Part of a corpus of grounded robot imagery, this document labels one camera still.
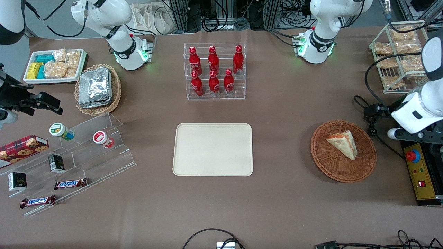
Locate white rectangular snack tray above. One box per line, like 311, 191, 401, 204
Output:
23, 49, 87, 85

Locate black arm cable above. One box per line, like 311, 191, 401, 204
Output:
365, 52, 422, 108

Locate white wire rack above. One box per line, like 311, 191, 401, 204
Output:
369, 20, 430, 94

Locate black cable with plug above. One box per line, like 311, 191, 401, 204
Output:
353, 95, 406, 161

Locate yellow emergency stop box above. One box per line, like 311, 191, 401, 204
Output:
401, 138, 443, 207

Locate brown snickers bar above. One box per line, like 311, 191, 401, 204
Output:
19, 194, 56, 209
53, 178, 88, 191

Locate red lid yogurt cup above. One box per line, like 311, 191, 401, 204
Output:
92, 131, 115, 149

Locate round brown wicker basket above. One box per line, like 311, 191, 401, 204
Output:
310, 120, 377, 183

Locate white cloth bag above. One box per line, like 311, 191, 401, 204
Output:
129, 3, 178, 35

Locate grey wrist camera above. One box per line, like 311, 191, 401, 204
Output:
0, 109, 18, 130
387, 128, 404, 141

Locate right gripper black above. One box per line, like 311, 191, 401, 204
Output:
13, 91, 64, 117

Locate triangle sandwich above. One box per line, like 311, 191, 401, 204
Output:
326, 130, 358, 161

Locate small black white carton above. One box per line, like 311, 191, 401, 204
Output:
8, 172, 27, 192

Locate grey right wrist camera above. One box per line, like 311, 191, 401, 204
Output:
0, 109, 18, 130

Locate clear acrylic bottle rack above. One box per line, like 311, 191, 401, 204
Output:
183, 42, 247, 101

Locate clear acrylic step display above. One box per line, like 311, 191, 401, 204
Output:
0, 112, 137, 217

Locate black looped cable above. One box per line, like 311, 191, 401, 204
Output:
182, 228, 245, 249

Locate yellow snack pack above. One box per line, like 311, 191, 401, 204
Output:
26, 62, 44, 80

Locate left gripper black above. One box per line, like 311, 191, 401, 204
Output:
363, 104, 394, 120

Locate red cola bottle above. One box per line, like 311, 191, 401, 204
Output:
223, 68, 235, 95
191, 71, 204, 97
208, 70, 220, 96
189, 46, 202, 75
233, 45, 244, 75
208, 45, 220, 75

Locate cream plastic tray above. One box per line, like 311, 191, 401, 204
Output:
172, 123, 254, 177

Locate green lid yogurt cup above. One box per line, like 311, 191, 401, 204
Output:
49, 122, 75, 141

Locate silver foil packet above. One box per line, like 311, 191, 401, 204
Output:
78, 99, 113, 109
79, 67, 112, 103

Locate clear bag of bread snacks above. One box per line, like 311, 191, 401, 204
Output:
373, 42, 394, 55
390, 26, 416, 41
380, 76, 406, 89
399, 55, 425, 72
375, 57, 399, 69
392, 39, 422, 53

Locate oval light wicker basket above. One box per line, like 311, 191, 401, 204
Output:
74, 64, 122, 117

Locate red tartan cookie box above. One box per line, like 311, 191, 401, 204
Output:
0, 135, 49, 169

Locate black tangled cables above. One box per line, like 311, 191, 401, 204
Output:
315, 230, 443, 249

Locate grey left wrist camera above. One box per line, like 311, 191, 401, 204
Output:
387, 128, 404, 141

